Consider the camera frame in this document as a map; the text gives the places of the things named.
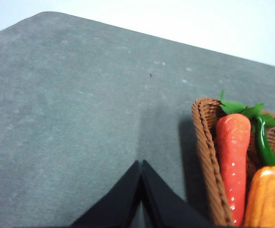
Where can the orange plastic carrot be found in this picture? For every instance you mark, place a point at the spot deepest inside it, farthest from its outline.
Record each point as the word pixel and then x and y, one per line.
pixel 233 134

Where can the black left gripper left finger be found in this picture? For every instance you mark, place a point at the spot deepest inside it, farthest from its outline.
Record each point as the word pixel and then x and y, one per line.
pixel 118 207

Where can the brown wicker basket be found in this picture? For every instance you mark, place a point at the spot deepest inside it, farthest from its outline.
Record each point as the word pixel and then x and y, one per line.
pixel 205 112

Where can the yellow plastic corn cob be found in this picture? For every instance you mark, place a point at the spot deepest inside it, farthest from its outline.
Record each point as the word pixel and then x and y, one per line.
pixel 260 206

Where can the green plastic pepper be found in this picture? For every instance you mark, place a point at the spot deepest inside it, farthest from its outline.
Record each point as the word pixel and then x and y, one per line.
pixel 262 121

